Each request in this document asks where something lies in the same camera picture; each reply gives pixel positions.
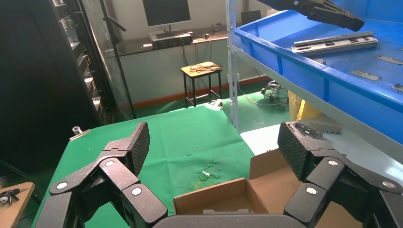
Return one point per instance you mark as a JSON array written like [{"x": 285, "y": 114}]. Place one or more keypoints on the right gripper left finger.
[{"x": 119, "y": 170}]

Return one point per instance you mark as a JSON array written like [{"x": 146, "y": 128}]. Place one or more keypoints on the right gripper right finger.
[{"x": 324, "y": 170}]

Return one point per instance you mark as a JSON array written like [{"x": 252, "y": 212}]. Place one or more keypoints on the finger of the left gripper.
[
  {"x": 330, "y": 6},
  {"x": 343, "y": 20}
]

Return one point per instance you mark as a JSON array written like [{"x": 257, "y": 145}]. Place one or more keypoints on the metal I/O shield plate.
[
  {"x": 330, "y": 50},
  {"x": 346, "y": 35}
]

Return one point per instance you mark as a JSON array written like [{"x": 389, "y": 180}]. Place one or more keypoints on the brown open cardboard box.
[{"x": 267, "y": 185}]

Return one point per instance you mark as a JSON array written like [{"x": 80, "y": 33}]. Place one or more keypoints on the blue plastic tray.
[{"x": 346, "y": 91}]

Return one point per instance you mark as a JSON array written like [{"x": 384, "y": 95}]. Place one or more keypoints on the small black box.
[{"x": 251, "y": 16}]

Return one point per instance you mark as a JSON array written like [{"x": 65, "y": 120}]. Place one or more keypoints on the silver binder clip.
[{"x": 80, "y": 134}]

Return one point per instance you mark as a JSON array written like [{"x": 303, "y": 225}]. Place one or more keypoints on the yellow bag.
[{"x": 303, "y": 108}]

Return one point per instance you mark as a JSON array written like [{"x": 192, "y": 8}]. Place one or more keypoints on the green cloth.
[{"x": 182, "y": 141}]

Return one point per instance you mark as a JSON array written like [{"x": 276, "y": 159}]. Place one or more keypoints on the black wheeled base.
[{"x": 273, "y": 91}]

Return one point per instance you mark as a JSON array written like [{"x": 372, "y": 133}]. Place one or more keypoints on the perforated metal shelf upright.
[{"x": 232, "y": 63}]

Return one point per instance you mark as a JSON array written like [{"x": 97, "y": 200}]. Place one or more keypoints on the brown wooden board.
[{"x": 15, "y": 215}]

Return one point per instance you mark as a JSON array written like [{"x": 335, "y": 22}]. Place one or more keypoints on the black server rack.
[{"x": 37, "y": 78}]

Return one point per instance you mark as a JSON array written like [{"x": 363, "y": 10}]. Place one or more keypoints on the wooden top black stool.
[{"x": 196, "y": 73}]

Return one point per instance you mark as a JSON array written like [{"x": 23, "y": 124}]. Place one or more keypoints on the dark brown desk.
[{"x": 135, "y": 47}]

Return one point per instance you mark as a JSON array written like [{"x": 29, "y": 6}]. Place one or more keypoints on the black rack device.
[{"x": 171, "y": 41}]

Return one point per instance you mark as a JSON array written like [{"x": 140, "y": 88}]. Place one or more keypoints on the black computer monitor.
[{"x": 167, "y": 11}]

